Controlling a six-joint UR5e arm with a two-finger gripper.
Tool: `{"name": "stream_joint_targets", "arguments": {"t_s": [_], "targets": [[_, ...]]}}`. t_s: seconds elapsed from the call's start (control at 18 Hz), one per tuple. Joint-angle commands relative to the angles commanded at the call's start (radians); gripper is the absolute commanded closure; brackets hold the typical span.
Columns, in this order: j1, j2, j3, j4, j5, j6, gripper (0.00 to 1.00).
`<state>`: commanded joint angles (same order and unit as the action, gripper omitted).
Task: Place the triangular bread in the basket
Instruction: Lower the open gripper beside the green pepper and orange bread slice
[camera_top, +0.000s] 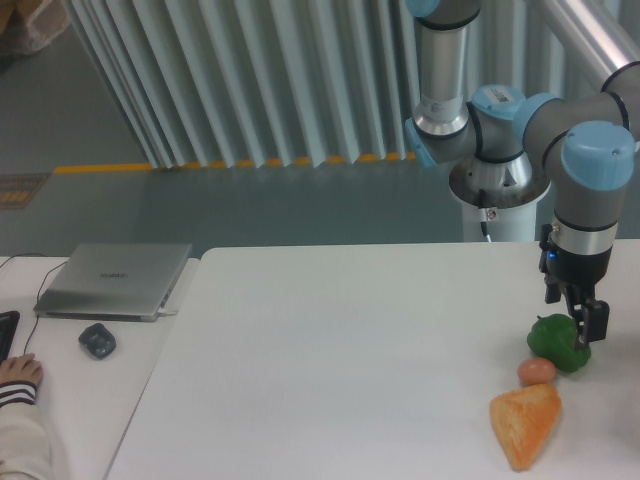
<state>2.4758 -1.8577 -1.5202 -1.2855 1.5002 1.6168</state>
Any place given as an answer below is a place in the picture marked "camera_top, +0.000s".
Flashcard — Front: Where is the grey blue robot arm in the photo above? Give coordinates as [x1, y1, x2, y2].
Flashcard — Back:
[405, 1, 639, 350]

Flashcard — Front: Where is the black mouse cable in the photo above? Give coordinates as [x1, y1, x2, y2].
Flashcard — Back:
[0, 252, 76, 355]

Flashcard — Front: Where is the green bell pepper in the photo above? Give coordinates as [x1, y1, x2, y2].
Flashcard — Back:
[526, 314, 591, 373]

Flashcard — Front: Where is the orange triangular bread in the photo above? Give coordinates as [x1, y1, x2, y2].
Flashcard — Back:
[489, 384, 562, 471]

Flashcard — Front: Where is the brown egg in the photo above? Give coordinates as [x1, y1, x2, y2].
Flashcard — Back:
[517, 357, 557, 386]

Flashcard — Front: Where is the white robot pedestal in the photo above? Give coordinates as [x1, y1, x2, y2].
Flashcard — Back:
[449, 154, 550, 242]

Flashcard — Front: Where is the white folding partition screen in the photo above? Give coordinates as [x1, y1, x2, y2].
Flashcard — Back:
[67, 0, 616, 170]

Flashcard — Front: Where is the cream sleeved forearm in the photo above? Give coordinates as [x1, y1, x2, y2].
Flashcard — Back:
[1, 381, 55, 479]

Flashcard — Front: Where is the black keyboard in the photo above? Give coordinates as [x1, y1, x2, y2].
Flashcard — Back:
[0, 311, 20, 361]

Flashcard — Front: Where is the white laptop plug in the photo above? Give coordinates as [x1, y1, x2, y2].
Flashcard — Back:
[157, 309, 179, 317]

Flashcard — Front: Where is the silver closed laptop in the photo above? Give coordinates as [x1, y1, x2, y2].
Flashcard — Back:
[34, 243, 192, 322]

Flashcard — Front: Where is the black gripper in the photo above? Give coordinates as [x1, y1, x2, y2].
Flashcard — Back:
[539, 224, 613, 350]

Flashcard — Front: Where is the person's hand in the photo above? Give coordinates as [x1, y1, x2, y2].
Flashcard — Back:
[0, 353, 44, 386]

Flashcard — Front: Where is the dark earbuds case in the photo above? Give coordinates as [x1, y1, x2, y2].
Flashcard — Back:
[78, 323, 117, 360]

